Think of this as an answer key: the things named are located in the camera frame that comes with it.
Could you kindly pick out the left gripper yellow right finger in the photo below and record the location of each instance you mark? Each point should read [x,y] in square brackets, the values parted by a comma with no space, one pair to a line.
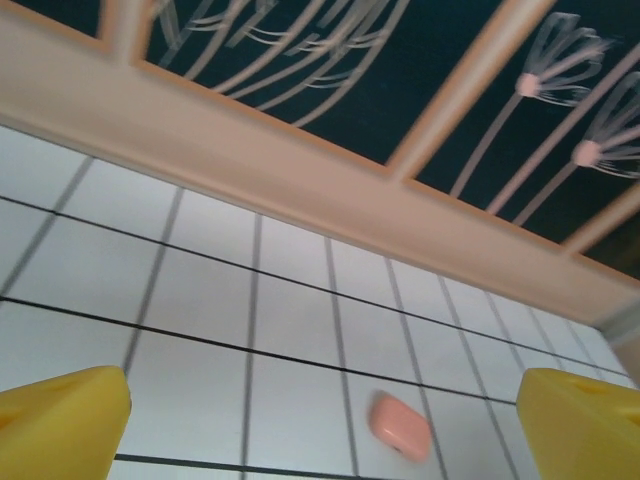
[585,435]

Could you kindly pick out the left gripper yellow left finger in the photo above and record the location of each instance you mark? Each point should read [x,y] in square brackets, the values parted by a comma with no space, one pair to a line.
[55,430]

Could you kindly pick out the salmon rectangular earbud case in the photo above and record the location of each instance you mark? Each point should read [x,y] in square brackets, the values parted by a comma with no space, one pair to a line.
[400,425]

